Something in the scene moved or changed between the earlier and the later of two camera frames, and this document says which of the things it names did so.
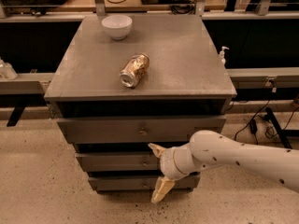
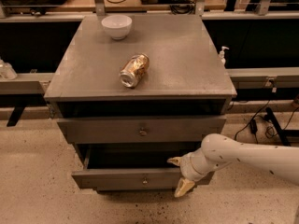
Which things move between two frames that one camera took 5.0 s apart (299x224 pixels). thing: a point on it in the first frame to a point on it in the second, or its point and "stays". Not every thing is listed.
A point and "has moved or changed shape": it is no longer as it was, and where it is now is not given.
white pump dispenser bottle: x=222 y=54 stays
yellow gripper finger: x=157 y=148 to x=175 y=160
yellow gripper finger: x=163 y=188 to x=183 y=187
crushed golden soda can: x=132 y=72 stays
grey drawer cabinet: x=124 y=82 stays
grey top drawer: x=138 y=129 stays
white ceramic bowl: x=118 y=26 stays
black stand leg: x=283 y=133 stays
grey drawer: x=118 y=161 has moved or changed shape
